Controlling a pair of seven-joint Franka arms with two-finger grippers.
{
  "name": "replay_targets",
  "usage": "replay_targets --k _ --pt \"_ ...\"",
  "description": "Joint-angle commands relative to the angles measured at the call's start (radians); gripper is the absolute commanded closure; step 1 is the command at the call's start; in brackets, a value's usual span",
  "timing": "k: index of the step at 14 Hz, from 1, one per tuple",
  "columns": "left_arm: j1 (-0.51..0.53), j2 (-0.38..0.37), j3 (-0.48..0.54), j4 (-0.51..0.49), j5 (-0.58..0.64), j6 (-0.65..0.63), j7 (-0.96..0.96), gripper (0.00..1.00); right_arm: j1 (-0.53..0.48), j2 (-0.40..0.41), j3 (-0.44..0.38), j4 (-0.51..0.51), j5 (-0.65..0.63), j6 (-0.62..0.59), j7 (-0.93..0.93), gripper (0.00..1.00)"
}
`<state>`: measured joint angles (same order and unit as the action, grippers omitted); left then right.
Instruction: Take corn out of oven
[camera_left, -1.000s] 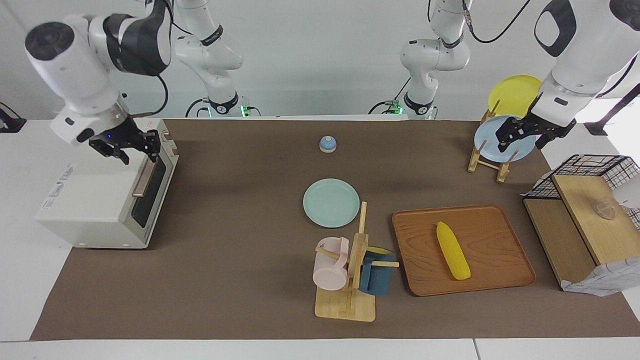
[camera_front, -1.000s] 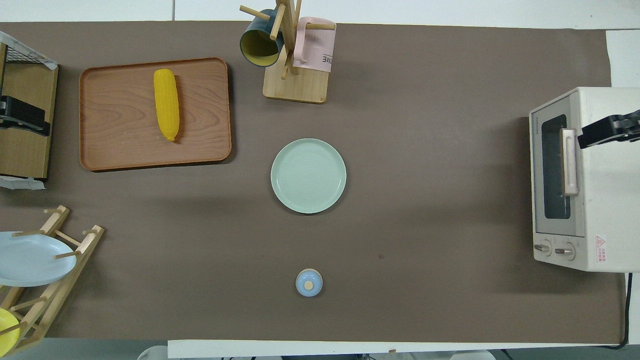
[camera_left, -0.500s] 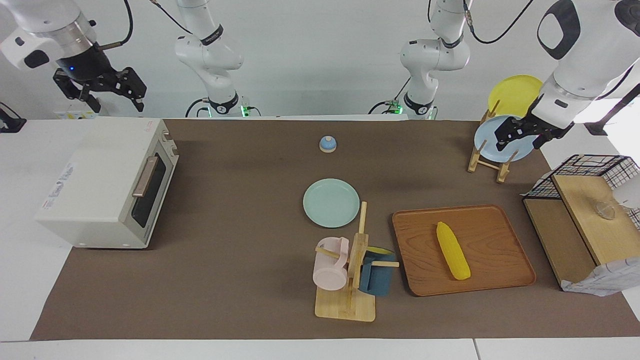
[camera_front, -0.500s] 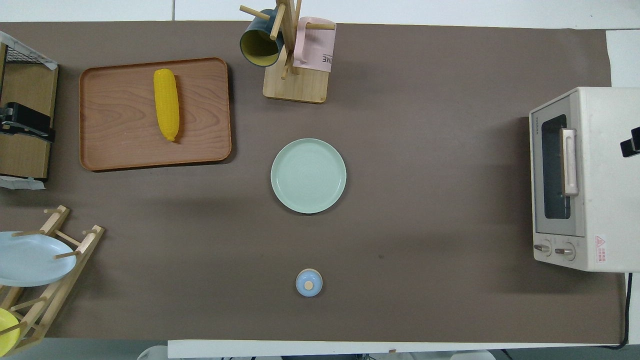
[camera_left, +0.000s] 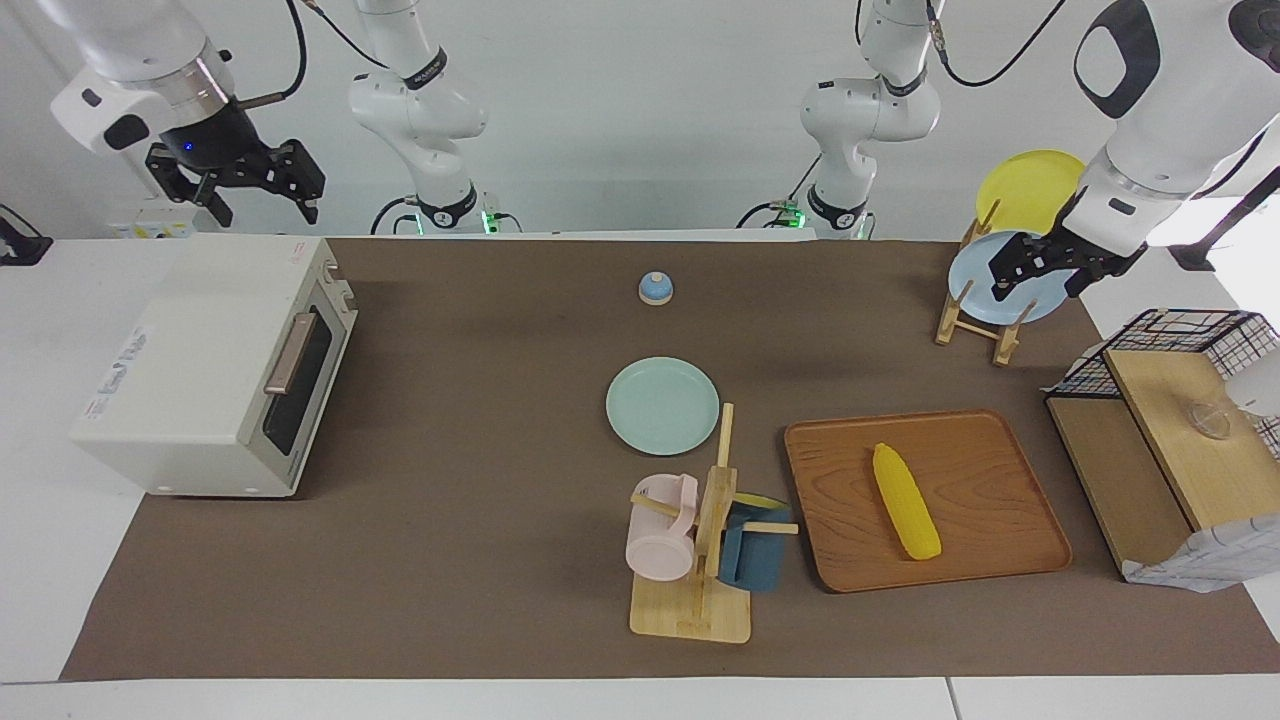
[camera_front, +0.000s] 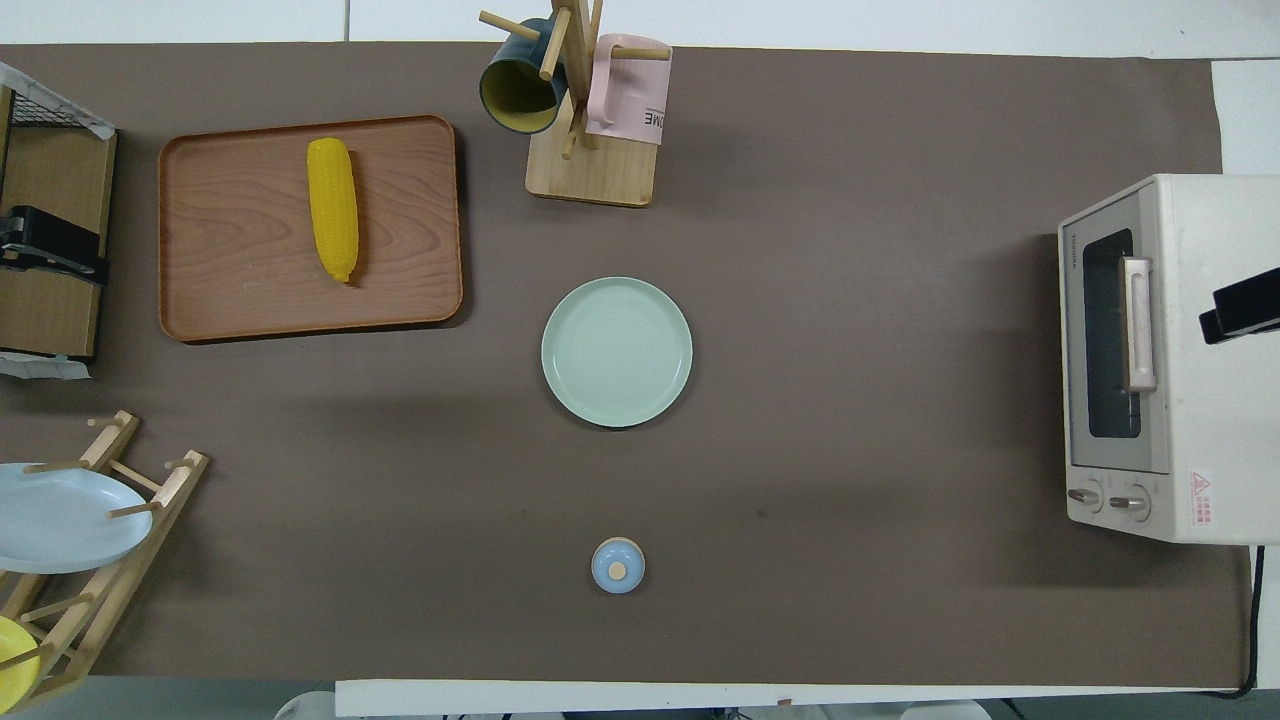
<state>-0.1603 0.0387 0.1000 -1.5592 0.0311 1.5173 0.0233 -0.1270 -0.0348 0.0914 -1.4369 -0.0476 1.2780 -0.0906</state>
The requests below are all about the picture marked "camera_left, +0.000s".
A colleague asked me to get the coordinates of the blue mug yellow inside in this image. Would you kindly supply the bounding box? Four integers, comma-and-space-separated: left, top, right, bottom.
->
717, 492, 794, 592

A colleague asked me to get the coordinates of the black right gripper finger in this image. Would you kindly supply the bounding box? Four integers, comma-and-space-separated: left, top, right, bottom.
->
180, 175, 237, 229
272, 138, 327, 225

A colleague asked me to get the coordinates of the pink mug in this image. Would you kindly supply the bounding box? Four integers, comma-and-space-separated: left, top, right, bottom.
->
625, 473, 700, 583

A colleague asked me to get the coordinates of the brown wooden tray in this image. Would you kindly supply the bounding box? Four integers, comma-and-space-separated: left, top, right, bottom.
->
783, 408, 1073, 594

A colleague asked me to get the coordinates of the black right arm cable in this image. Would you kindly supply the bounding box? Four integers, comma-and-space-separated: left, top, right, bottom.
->
235, 0, 391, 111

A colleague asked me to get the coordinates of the black stand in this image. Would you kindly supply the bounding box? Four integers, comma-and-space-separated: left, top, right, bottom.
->
1170, 165, 1280, 273

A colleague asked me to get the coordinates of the black clamp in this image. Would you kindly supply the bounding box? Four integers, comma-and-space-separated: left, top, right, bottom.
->
0, 205, 53, 267

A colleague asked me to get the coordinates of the brown table mat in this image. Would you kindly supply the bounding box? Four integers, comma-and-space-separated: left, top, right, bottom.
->
60, 237, 1280, 683

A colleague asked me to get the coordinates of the light blue plate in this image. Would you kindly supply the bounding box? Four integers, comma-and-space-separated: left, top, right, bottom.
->
947, 230, 1074, 325

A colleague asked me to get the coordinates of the mint green plate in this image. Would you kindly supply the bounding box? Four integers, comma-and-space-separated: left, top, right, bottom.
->
605, 357, 721, 456

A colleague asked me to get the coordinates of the white checked cloth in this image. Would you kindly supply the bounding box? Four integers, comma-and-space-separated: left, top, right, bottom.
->
1120, 515, 1280, 595

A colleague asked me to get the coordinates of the white power strip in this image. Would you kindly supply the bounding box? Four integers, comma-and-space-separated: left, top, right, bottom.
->
108, 195, 216, 239

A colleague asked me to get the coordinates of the wooden mug tree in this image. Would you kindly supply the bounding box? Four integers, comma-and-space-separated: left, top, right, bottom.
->
629, 403, 801, 644

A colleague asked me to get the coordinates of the yellow corn cob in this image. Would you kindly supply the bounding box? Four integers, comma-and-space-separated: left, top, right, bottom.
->
872, 443, 942, 561

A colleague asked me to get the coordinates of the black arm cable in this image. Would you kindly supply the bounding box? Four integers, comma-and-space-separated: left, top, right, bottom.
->
925, 0, 1069, 89
235, 0, 391, 111

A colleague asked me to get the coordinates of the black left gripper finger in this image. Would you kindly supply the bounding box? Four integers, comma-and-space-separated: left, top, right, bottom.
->
1065, 255, 1111, 299
990, 232, 1053, 303

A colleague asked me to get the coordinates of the white toaster oven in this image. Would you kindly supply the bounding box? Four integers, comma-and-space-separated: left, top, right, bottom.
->
70, 235, 359, 498

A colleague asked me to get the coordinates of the black wire basket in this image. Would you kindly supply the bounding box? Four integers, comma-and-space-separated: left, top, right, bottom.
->
1045, 308, 1280, 461

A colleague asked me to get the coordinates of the glass oven door with handle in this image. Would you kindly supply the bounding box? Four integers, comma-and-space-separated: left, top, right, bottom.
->
245, 275, 358, 483

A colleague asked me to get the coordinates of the wooden plate rack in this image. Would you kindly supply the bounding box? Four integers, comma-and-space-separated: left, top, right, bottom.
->
935, 200, 1041, 367

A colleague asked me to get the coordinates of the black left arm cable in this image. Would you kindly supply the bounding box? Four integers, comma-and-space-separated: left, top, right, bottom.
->
925, 0, 1069, 89

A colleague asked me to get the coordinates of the clear glass cup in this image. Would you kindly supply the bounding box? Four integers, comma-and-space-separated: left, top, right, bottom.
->
1188, 400, 1234, 442

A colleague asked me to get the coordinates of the black base cable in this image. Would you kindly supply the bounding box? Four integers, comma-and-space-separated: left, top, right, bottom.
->
370, 195, 421, 236
738, 155, 823, 229

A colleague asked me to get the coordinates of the wooden shelf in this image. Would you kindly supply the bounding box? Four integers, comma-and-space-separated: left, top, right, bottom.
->
1045, 348, 1280, 578

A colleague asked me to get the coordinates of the yellow plate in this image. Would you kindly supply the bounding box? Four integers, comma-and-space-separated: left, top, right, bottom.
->
975, 149, 1088, 236

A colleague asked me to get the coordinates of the white rounded object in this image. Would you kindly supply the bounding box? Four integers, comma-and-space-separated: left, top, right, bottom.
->
1225, 350, 1280, 418

